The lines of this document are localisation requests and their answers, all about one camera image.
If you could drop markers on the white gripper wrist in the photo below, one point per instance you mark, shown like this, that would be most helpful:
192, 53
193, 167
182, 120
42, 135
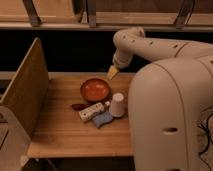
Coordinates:
114, 69

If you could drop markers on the red ceramic bowl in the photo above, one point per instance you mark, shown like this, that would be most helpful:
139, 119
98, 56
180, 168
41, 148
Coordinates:
94, 90

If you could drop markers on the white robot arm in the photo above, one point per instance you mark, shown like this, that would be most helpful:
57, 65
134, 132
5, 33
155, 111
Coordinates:
166, 99

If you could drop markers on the white paper cup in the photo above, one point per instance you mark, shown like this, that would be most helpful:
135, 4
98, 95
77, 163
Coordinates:
117, 105

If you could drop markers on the blue sponge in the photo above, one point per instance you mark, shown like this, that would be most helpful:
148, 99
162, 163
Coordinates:
102, 119

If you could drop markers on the dark red spoon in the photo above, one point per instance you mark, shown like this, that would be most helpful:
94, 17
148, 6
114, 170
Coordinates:
79, 107

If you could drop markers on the white rectangular device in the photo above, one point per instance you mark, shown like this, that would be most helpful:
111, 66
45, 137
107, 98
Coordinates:
89, 112

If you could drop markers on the left wooden side panel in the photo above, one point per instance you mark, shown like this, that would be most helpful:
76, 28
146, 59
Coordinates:
22, 101

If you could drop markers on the wooden back shelf rail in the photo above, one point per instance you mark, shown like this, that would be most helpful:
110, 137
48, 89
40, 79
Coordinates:
153, 15

